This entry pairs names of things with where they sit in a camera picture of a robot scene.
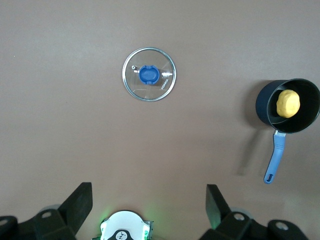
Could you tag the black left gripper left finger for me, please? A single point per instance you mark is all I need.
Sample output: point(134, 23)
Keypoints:
point(62, 222)

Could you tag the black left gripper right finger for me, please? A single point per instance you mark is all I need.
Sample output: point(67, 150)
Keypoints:
point(230, 227)

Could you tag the yellow potato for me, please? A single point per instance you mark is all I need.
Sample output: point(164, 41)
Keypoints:
point(288, 103)

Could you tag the glass lid with blue knob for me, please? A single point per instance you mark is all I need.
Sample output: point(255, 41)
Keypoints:
point(149, 74)

